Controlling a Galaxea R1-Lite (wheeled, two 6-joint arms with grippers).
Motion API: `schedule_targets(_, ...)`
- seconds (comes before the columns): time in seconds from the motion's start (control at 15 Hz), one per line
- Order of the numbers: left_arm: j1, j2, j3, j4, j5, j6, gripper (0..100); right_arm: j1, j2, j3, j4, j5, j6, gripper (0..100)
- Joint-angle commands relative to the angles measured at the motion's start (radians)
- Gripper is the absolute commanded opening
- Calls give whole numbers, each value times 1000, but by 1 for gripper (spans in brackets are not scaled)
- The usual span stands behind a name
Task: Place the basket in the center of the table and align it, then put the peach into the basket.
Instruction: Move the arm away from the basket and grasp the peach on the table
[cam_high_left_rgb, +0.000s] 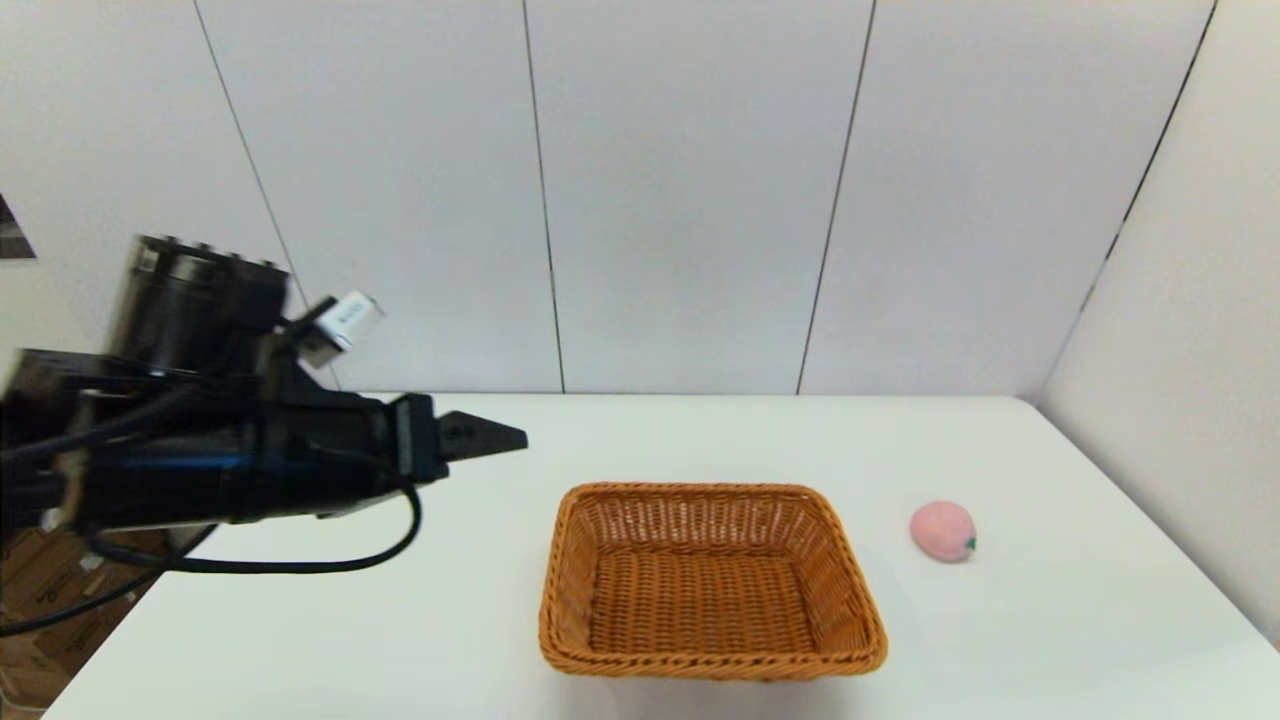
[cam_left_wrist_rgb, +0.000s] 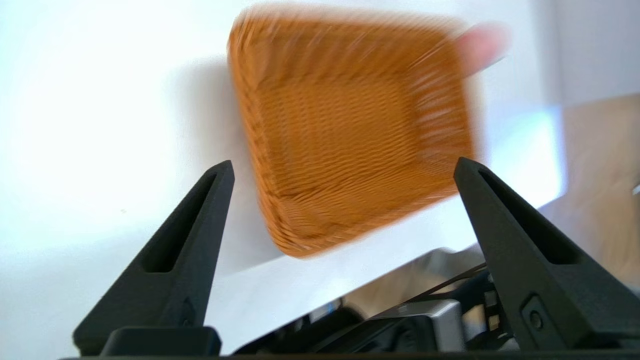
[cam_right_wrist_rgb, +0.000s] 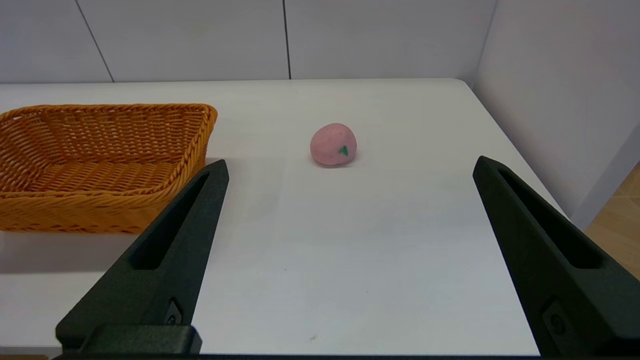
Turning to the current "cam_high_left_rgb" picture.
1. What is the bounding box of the orange wicker basket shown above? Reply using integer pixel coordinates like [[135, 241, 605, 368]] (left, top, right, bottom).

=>
[[538, 482, 890, 683]]

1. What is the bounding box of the pink plush peach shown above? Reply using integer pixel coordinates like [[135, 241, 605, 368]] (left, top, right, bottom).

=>
[[910, 501, 978, 564]]

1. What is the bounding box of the brown cardboard box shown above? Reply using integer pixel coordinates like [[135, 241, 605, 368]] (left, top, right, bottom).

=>
[[0, 528, 169, 613], [0, 632, 76, 713], [0, 558, 171, 681]]

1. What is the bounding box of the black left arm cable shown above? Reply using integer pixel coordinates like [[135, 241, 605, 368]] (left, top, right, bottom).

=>
[[0, 484, 422, 638]]

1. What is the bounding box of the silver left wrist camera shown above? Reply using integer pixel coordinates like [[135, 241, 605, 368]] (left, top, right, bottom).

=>
[[298, 291, 386, 369]]

